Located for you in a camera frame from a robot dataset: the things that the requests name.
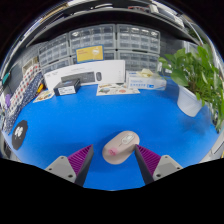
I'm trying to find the purple small object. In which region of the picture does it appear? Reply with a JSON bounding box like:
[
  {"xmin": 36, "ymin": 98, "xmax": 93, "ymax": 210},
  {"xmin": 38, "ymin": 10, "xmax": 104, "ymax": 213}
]
[{"xmin": 3, "ymin": 93, "xmax": 12, "ymax": 108}]

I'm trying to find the black round mouse pad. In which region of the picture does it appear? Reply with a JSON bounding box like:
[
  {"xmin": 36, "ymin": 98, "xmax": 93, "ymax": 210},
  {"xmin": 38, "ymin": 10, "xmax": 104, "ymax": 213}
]
[{"xmin": 11, "ymin": 119, "xmax": 29, "ymax": 151}]

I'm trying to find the white and blue box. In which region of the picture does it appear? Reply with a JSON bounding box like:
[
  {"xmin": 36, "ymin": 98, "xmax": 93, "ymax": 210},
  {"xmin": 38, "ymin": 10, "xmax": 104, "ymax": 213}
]
[{"xmin": 125, "ymin": 70, "xmax": 168, "ymax": 92}]

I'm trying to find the beige computer mouse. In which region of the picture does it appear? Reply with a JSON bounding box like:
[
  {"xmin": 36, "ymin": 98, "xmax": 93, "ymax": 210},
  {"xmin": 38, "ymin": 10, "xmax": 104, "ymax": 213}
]
[{"xmin": 101, "ymin": 130, "xmax": 141, "ymax": 166}]

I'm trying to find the red blue checkered cloth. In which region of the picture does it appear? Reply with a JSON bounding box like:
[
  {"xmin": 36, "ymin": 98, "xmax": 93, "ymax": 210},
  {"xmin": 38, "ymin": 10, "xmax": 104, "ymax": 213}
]
[{"xmin": 8, "ymin": 63, "xmax": 43, "ymax": 114}]

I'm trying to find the teal small object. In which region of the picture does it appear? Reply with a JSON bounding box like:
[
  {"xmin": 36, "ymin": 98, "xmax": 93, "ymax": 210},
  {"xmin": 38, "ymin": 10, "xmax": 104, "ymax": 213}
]
[{"xmin": 1, "ymin": 72, "xmax": 11, "ymax": 86}]

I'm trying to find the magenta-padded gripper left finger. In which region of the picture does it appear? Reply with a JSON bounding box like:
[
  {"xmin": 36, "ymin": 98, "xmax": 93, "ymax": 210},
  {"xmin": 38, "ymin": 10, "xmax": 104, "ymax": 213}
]
[{"xmin": 44, "ymin": 144, "xmax": 95, "ymax": 187}]

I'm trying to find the dark wall shelf unit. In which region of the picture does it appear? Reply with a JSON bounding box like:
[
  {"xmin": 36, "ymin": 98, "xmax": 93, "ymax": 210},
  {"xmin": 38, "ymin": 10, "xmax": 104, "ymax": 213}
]
[{"xmin": 26, "ymin": 0, "xmax": 201, "ymax": 48}]

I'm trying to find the picture sticker sheet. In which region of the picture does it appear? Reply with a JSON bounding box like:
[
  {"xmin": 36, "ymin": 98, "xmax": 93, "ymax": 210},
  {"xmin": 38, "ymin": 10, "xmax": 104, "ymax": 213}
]
[
  {"xmin": 95, "ymin": 82, "xmax": 141, "ymax": 97},
  {"xmin": 32, "ymin": 89, "xmax": 55, "ymax": 104}
]

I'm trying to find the yellow card box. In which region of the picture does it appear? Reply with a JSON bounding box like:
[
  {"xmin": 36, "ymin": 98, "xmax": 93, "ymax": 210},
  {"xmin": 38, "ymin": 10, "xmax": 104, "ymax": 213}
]
[{"xmin": 75, "ymin": 45, "xmax": 105, "ymax": 64}]

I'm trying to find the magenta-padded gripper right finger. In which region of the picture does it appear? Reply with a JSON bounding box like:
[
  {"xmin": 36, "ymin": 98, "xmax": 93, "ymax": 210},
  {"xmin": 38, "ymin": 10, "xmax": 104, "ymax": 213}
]
[{"xmin": 134, "ymin": 144, "xmax": 184, "ymax": 185}]

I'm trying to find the white woven basket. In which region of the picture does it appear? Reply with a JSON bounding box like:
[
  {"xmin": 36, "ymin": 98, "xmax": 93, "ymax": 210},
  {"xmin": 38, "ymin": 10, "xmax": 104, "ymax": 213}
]
[{"xmin": 21, "ymin": 56, "xmax": 40, "ymax": 74}]

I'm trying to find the clear drawer cabinet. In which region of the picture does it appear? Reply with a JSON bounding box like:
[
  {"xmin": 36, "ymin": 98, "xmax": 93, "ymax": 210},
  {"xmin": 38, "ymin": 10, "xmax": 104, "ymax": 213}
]
[
  {"xmin": 41, "ymin": 56, "xmax": 73, "ymax": 76},
  {"xmin": 71, "ymin": 49, "xmax": 117, "ymax": 65},
  {"xmin": 116, "ymin": 49, "xmax": 160, "ymax": 73},
  {"xmin": 116, "ymin": 23, "xmax": 161, "ymax": 54},
  {"xmin": 68, "ymin": 23, "xmax": 117, "ymax": 56},
  {"xmin": 38, "ymin": 33, "xmax": 71, "ymax": 68}
]

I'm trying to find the green potted plant white pot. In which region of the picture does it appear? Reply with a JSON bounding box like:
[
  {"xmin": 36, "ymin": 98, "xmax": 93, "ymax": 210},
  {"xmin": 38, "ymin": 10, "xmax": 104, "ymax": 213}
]
[{"xmin": 158, "ymin": 44, "xmax": 224, "ymax": 133}]

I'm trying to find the long white keyboard box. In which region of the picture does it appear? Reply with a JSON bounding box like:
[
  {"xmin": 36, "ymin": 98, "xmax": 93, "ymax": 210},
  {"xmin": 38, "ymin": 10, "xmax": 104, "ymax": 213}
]
[{"xmin": 43, "ymin": 59, "xmax": 126, "ymax": 92}]

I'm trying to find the small black box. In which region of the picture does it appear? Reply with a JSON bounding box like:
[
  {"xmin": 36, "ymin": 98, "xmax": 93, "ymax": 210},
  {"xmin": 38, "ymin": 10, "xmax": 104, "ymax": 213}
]
[{"xmin": 53, "ymin": 78, "xmax": 82, "ymax": 97}]

